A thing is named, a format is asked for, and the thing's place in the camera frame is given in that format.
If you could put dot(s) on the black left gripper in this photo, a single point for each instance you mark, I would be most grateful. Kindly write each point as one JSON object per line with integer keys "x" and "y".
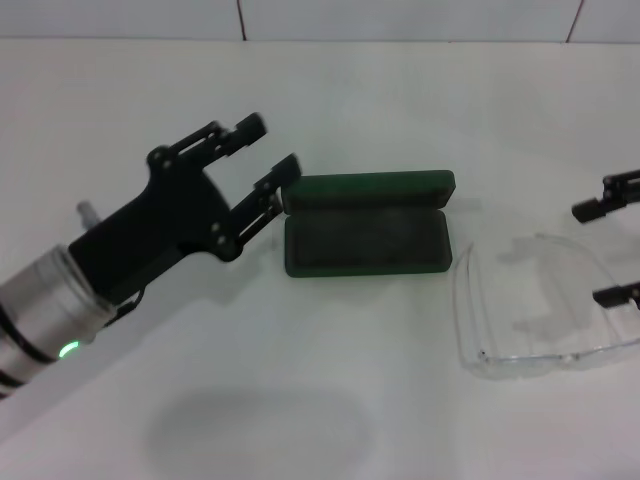
{"x": 165, "y": 225}

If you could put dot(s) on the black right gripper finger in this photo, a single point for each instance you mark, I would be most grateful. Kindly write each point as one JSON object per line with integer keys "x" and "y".
{"x": 617, "y": 296}
{"x": 592, "y": 210}

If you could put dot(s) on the clear plastic glasses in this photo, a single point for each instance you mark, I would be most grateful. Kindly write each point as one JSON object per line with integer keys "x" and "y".
{"x": 520, "y": 362}

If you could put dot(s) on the green glasses case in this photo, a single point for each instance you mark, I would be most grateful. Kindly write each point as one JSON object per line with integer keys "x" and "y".
{"x": 365, "y": 240}

